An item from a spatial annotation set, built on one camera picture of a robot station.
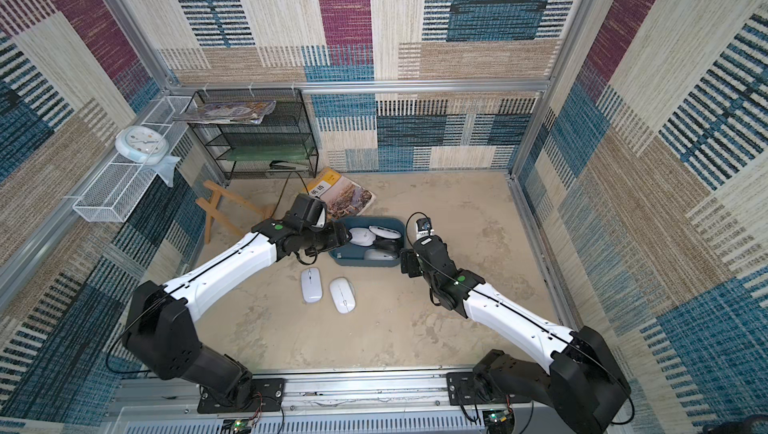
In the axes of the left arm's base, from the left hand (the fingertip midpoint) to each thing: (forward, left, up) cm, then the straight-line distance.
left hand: (343, 236), depth 85 cm
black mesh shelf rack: (+40, +26, 0) cm, 47 cm away
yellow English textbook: (+26, +4, -13) cm, 29 cm away
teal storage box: (+16, -2, -15) cm, 22 cm away
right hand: (-3, -20, -1) cm, 20 cm away
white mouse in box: (+8, -4, -11) cm, 14 cm away
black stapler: (+33, +23, -3) cm, 40 cm away
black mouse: (+5, -12, -12) cm, 18 cm away
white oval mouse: (-12, +1, -13) cm, 18 cm away
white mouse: (-7, +11, -14) cm, 19 cm away
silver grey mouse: (+9, -11, -11) cm, 18 cm away
